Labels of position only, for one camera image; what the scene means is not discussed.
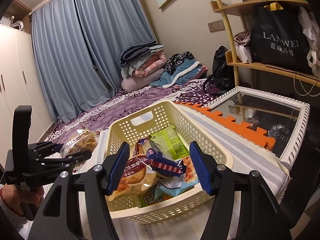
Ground clear cookie bag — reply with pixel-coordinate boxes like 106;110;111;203
60;129;100;158

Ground blue cracker pack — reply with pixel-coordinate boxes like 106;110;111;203
146;148;186;177

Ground large green snack bag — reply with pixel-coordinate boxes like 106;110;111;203
150;125;189;160

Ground red brown snack bag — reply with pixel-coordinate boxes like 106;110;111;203
106;154;159;202

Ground small green cracker pack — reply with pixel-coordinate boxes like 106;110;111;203
139;191;172;207

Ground light blue bread bag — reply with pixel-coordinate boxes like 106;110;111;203
154;156;199;198

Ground person's left hand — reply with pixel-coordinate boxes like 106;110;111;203
1;184;44;216

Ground purple floral bed cover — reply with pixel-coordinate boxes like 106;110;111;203
47;79;224;144

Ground white wardrobe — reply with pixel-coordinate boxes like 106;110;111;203
1;25;54;166

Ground cream perforated plastic basket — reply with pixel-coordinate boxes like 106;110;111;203
105;101;233;224

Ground orange foam puzzle mat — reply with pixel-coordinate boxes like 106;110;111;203
175;101;276;151

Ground blue curtain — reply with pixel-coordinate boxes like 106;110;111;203
31;0;155;122

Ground folded quilt stack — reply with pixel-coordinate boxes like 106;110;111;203
120;40;167;93

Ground leopard print cloth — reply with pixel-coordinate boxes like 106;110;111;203
164;51;195;75

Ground black backpack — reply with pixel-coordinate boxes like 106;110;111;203
203;46;235;96

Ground blue white blanket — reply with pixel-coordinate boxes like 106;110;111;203
150;60;208;88

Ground black Lanwei shopping bag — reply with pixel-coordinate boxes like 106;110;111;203
249;4;312;74

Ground pink cloth on shelf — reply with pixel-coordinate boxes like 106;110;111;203
234;29;251;46

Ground white plastic bags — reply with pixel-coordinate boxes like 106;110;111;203
299;7;320;78

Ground wooden shelf unit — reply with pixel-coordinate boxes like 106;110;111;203
207;0;320;106

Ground wall outlet plate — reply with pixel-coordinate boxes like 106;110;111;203
208;20;225;33

